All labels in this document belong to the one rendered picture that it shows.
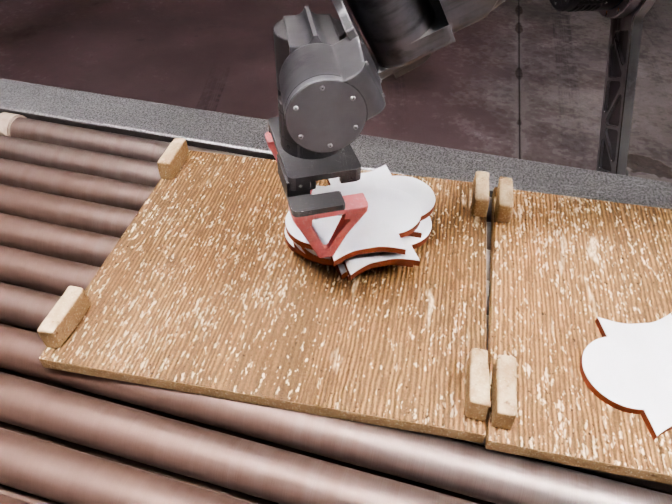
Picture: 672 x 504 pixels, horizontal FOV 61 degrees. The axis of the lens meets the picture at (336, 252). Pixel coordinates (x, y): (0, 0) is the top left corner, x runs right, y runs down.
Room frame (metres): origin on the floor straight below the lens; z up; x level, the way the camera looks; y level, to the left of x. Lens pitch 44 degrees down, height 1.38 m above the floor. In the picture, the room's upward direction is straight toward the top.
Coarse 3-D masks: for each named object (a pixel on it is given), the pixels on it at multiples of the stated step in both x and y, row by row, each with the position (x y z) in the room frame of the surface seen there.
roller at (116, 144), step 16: (0, 128) 0.74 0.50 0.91; (16, 128) 0.74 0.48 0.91; (32, 128) 0.74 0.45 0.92; (48, 128) 0.73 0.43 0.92; (64, 128) 0.73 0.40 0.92; (80, 128) 0.73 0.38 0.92; (64, 144) 0.71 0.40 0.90; (80, 144) 0.71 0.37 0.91; (96, 144) 0.70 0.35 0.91; (112, 144) 0.70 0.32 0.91; (128, 144) 0.69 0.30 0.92; (144, 144) 0.69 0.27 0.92; (160, 144) 0.69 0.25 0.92; (144, 160) 0.67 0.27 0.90
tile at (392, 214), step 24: (312, 192) 0.49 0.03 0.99; (360, 192) 0.49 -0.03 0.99; (384, 192) 0.49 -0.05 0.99; (288, 216) 0.45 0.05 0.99; (336, 216) 0.45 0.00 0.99; (384, 216) 0.45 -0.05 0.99; (408, 216) 0.45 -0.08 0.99; (360, 240) 0.42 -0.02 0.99; (384, 240) 0.42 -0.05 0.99; (336, 264) 0.39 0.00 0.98
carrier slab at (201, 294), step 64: (192, 192) 0.56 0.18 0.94; (256, 192) 0.56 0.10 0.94; (448, 192) 0.56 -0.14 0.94; (128, 256) 0.44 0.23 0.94; (192, 256) 0.44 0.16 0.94; (256, 256) 0.44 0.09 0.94; (448, 256) 0.44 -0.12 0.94; (128, 320) 0.36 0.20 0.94; (192, 320) 0.36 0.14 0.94; (256, 320) 0.36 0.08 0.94; (320, 320) 0.36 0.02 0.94; (384, 320) 0.36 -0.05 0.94; (448, 320) 0.36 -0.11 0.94; (192, 384) 0.28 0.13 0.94; (256, 384) 0.28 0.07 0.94; (320, 384) 0.28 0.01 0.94; (384, 384) 0.28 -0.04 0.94; (448, 384) 0.28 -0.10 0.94
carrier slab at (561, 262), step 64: (512, 256) 0.44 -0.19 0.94; (576, 256) 0.44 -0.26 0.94; (640, 256) 0.44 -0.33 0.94; (512, 320) 0.36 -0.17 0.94; (576, 320) 0.36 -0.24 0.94; (640, 320) 0.36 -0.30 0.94; (576, 384) 0.28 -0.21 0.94; (512, 448) 0.22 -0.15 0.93; (576, 448) 0.22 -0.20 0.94; (640, 448) 0.22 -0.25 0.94
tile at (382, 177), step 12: (384, 168) 0.55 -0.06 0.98; (336, 180) 0.53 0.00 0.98; (360, 180) 0.53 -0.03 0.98; (384, 180) 0.53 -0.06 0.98; (396, 180) 0.53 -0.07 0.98; (408, 180) 0.53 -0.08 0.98; (408, 192) 0.50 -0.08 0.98; (420, 192) 0.50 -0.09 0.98; (432, 192) 0.50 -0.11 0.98; (420, 204) 0.48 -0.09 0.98; (432, 204) 0.48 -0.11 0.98
